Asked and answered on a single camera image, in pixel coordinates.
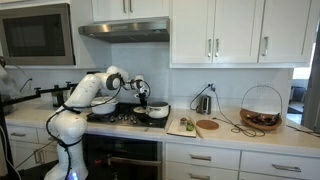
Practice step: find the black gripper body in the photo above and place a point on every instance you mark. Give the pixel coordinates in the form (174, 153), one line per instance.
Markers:
(142, 89)

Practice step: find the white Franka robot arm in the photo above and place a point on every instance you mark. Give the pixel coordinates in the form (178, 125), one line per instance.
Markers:
(71, 128)

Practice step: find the metal stove knob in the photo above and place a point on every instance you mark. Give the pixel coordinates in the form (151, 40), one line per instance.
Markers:
(134, 121)
(122, 117)
(129, 118)
(111, 118)

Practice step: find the white pot with lid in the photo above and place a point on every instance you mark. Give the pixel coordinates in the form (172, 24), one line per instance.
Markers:
(104, 107)

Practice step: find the black gas cooktop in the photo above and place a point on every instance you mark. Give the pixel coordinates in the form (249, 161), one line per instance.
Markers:
(153, 121)

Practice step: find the light wooden cutting board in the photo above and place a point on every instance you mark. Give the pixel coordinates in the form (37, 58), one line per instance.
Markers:
(181, 130)

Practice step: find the large green toy broccoli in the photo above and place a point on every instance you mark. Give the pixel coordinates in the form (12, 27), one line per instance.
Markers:
(190, 126)

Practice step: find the black built-in oven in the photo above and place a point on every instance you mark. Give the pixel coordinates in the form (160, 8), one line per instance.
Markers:
(123, 156)

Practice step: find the steel range hood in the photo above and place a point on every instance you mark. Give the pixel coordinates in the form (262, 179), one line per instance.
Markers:
(130, 31)

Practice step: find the steel electric kettle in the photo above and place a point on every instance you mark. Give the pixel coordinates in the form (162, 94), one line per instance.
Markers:
(205, 105)

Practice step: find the round wooden coaster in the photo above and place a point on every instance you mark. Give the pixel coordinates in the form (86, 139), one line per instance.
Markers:
(207, 124)

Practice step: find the white cabinet above hood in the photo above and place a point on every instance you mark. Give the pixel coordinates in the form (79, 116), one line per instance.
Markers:
(130, 9)

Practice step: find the dark jar on counter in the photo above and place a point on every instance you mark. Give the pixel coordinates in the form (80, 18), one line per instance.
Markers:
(59, 98)

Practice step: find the white lower drawer cabinet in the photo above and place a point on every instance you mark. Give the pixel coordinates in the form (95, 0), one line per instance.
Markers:
(240, 163)

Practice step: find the built-in steel microwave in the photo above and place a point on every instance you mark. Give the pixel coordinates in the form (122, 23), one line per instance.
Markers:
(35, 35)

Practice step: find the white lower cabinet small drawers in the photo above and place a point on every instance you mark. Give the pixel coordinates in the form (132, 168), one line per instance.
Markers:
(25, 143)

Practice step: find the stainless steel refrigerator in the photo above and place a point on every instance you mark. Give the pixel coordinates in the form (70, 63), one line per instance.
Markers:
(313, 86)

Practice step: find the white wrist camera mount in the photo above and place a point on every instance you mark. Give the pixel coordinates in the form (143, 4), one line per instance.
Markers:
(139, 78)

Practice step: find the black camera stand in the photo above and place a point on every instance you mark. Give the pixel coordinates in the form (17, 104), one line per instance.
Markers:
(36, 93)

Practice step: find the white upper wall cabinet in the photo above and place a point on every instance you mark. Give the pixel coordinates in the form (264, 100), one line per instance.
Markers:
(240, 31)

